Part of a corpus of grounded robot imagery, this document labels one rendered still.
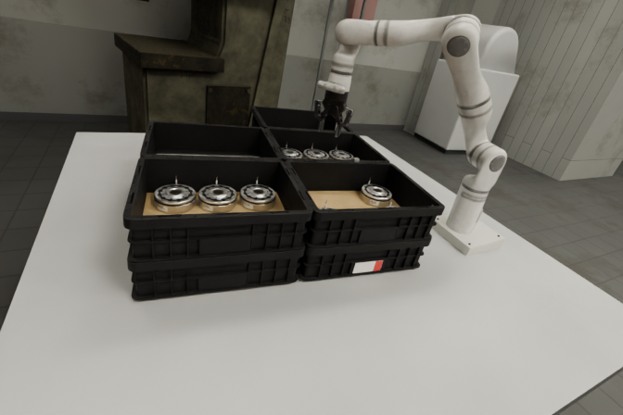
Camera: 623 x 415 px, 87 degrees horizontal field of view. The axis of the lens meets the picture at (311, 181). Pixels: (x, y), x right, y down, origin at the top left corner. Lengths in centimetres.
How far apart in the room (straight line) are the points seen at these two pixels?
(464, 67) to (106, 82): 349
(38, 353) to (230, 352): 35
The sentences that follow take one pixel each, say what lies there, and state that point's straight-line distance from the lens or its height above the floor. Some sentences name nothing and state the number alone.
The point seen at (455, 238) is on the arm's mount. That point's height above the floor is 73.
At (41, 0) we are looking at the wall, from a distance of 394.
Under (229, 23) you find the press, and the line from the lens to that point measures 270.
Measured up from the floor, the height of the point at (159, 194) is 86.
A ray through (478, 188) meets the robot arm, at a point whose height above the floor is 93.
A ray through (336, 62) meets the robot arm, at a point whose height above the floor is 123.
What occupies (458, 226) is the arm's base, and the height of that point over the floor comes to 76.
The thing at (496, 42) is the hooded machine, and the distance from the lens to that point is 480.
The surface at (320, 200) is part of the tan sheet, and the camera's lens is 103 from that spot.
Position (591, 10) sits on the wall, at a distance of 555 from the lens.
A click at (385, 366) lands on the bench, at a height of 70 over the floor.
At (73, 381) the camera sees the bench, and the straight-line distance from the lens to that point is 79.
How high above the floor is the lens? 133
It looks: 26 degrees down
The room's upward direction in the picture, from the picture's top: 11 degrees clockwise
